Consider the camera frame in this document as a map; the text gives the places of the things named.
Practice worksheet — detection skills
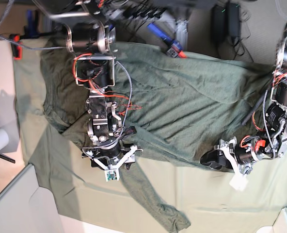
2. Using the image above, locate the blue orange corner clamp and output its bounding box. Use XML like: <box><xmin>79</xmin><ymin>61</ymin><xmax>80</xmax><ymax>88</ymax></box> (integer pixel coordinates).
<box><xmin>9</xmin><ymin>10</ymin><xmax>59</xmax><ymax>60</ymax></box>

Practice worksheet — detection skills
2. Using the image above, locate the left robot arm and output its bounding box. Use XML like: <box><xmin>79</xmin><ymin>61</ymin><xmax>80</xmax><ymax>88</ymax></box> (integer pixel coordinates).
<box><xmin>200</xmin><ymin>23</ymin><xmax>287</xmax><ymax>175</ymax></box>

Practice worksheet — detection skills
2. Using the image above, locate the black tripod leg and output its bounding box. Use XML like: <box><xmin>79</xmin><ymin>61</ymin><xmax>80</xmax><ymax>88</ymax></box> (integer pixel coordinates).
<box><xmin>0</xmin><ymin>154</ymin><xmax>16</xmax><ymax>164</ymax></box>

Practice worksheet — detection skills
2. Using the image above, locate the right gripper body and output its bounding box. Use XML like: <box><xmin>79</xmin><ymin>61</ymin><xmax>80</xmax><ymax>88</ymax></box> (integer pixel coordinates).
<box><xmin>81</xmin><ymin>141</ymin><xmax>134</xmax><ymax>170</ymax></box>

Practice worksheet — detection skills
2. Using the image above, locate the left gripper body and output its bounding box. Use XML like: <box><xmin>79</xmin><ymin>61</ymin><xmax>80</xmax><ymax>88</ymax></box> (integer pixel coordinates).
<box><xmin>234</xmin><ymin>135</ymin><xmax>266</xmax><ymax>170</ymax></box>

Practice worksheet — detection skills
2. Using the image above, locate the aluminium frame post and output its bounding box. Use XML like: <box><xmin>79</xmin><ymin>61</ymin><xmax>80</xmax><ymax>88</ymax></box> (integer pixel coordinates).
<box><xmin>175</xmin><ymin>9</ymin><xmax>191</xmax><ymax>50</ymax></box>

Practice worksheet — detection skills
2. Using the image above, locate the light green table cloth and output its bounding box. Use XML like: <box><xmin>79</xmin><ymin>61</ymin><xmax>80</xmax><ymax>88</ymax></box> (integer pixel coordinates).
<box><xmin>14</xmin><ymin>42</ymin><xmax>287</xmax><ymax>233</ymax></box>

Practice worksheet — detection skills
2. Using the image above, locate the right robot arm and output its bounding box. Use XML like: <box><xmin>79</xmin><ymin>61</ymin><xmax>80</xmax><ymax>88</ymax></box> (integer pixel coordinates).
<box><xmin>35</xmin><ymin>0</ymin><xmax>139</xmax><ymax>173</ymax></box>

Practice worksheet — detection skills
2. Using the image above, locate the blue orange bar clamp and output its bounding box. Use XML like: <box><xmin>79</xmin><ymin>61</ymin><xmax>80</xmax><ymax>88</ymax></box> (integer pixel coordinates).
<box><xmin>147</xmin><ymin>23</ymin><xmax>187</xmax><ymax>58</ymax></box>

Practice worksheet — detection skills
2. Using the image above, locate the black power adapter left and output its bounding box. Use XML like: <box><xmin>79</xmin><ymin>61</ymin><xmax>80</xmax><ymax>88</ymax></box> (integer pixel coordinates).
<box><xmin>211</xmin><ymin>5</ymin><xmax>227</xmax><ymax>44</ymax></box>

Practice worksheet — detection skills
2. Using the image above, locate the black power adapter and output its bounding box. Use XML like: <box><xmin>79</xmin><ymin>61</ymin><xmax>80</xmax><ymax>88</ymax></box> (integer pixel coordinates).
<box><xmin>226</xmin><ymin>1</ymin><xmax>240</xmax><ymax>38</ymax></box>
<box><xmin>211</xmin><ymin>5</ymin><xmax>227</xmax><ymax>44</ymax></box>

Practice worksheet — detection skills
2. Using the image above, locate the green grey T-shirt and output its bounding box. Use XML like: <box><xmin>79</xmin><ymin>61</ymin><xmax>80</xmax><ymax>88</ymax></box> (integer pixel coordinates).
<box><xmin>38</xmin><ymin>40</ymin><xmax>274</xmax><ymax>232</ymax></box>

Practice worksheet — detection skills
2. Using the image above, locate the black power adapter right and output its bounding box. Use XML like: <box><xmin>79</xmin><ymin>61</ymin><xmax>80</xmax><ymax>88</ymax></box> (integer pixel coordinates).
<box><xmin>226</xmin><ymin>1</ymin><xmax>240</xmax><ymax>38</ymax></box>

